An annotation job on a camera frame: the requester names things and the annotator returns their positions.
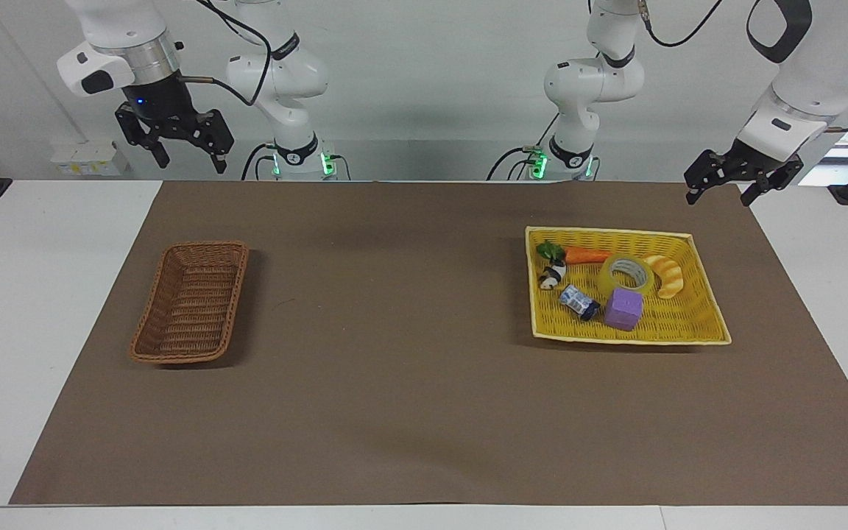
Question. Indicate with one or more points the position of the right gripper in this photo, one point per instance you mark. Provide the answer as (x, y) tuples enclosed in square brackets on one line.
[(159, 103)]

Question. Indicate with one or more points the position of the toy croissant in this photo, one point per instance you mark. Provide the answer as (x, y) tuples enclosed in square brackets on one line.
[(670, 278)]

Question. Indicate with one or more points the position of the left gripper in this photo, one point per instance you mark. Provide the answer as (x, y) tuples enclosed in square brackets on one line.
[(755, 162)]

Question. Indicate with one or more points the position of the toy carrot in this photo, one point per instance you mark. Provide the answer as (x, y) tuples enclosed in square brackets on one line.
[(586, 255)]

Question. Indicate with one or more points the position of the purple foam cube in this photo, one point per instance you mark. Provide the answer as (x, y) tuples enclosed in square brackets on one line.
[(623, 309)]

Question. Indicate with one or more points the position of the brown wicker basket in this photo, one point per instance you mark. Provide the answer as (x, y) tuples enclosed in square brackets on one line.
[(188, 305)]

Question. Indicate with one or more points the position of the clear yellowish tape roll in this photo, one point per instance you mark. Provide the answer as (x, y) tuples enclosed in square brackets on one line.
[(608, 280)]

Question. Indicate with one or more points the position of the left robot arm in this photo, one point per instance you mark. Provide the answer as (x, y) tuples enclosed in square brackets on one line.
[(592, 82)]

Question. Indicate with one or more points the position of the yellow woven basket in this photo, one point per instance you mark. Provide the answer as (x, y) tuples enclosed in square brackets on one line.
[(682, 320)]

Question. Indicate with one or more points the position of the small panda figure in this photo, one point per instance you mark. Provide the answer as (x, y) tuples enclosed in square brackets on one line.
[(553, 276)]

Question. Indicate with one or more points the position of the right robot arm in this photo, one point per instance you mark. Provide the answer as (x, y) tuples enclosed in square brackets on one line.
[(285, 81)]

